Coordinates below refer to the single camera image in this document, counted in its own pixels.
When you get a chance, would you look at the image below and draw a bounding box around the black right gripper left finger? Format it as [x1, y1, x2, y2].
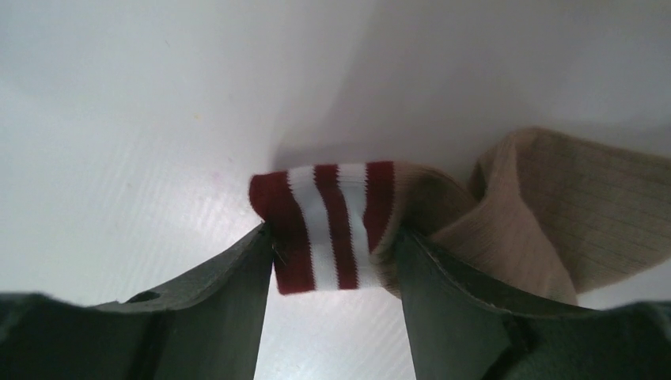
[1, 226, 273, 379]

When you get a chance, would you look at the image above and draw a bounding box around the beige red striped sock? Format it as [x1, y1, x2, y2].
[248, 127, 670, 304]

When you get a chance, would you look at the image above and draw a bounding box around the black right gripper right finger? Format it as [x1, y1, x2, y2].
[394, 229, 670, 379]

